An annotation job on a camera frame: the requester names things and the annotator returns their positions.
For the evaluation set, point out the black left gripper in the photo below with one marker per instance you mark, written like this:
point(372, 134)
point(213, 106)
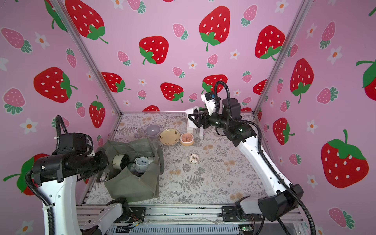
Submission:
point(104, 163)

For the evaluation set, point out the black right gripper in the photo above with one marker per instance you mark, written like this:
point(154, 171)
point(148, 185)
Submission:
point(202, 120)

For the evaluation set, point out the tall white rectangular clock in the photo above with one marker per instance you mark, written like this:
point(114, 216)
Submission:
point(191, 119)

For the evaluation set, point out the small black round clock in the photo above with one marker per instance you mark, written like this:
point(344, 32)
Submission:
point(120, 161)

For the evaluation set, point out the olive green canvas bag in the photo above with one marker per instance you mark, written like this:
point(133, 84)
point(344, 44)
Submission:
point(124, 184)

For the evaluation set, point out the white round alarm clock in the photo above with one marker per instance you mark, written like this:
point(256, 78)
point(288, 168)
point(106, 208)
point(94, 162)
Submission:
point(140, 165)

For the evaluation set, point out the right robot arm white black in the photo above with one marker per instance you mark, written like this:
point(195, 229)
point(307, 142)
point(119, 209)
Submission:
point(224, 112)

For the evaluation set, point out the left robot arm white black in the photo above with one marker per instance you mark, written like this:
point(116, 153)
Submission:
point(53, 180)

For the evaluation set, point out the peach round alarm clock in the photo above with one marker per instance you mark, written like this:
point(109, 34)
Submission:
point(187, 139)

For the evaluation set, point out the yellow ceramic plate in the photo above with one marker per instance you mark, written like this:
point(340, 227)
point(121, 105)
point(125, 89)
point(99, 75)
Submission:
point(169, 137)

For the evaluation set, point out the beige striped small ball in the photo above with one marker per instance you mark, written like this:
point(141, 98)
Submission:
point(194, 158)

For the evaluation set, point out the lavender grey bowl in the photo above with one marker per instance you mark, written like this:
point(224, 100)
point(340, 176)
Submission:
point(153, 131)

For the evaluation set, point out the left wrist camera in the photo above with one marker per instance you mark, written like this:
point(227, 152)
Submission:
point(76, 143)

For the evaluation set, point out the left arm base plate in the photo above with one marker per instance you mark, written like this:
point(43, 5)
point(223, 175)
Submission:
point(136, 215)

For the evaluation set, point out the aluminium frame rail front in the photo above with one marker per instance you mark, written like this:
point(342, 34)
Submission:
point(165, 214)

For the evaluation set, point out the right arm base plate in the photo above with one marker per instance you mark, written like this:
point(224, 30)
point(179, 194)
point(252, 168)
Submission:
point(234, 213)

